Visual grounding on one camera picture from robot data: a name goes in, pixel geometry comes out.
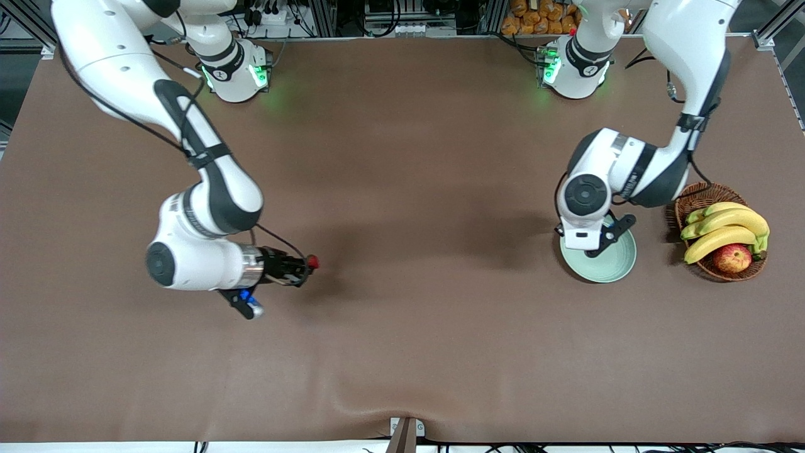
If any pale green round plate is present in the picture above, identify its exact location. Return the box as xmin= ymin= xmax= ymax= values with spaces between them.
xmin=559 ymin=214 xmax=637 ymax=284

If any brown table cover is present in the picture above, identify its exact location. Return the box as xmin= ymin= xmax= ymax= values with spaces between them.
xmin=0 ymin=35 xmax=805 ymax=444

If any brown wicker basket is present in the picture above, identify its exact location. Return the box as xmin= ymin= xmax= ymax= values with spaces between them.
xmin=674 ymin=182 xmax=769 ymax=282

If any yellow banana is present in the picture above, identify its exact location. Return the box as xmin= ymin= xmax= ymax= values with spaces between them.
xmin=686 ymin=201 xmax=752 ymax=225
xmin=684 ymin=226 xmax=758 ymax=265
xmin=680 ymin=208 xmax=770 ymax=240

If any red apple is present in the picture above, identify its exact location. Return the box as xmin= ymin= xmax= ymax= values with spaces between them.
xmin=712 ymin=243 xmax=753 ymax=274

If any orange bread rolls bag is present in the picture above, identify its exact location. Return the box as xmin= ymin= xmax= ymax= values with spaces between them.
xmin=501 ymin=0 xmax=582 ymax=36

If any white connector strip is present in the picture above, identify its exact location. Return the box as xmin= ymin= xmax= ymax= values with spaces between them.
xmin=390 ymin=23 xmax=458 ymax=36

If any white power strip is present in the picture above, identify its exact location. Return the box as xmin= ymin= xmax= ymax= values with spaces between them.
xmin=248 ymin=6 xmax=291 ymax=27

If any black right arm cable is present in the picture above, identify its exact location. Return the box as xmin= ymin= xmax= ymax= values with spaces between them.
xmin=57 ymin=35 xmax=310 ymax=262

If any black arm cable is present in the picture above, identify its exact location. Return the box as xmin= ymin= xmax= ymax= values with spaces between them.
xmin=57 ymin=35 xmax=310 ymax=262
xmin=607 ymin=47 xmax=714 ymax=205

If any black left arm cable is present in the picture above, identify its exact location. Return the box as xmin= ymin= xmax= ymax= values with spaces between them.
xmin=607 ymin=47 xmax=714 ymax=205

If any grey metal table bracket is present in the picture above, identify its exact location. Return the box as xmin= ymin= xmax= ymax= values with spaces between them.
xmin=385 ymin=417 xmax=426 ymax=453

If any aluminium frame profile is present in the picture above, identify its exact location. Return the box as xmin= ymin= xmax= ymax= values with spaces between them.
xmin=0 ymin=0 xmax=58 ymax=60
xmin=753 ymin=0 xmax=805 ymax=133

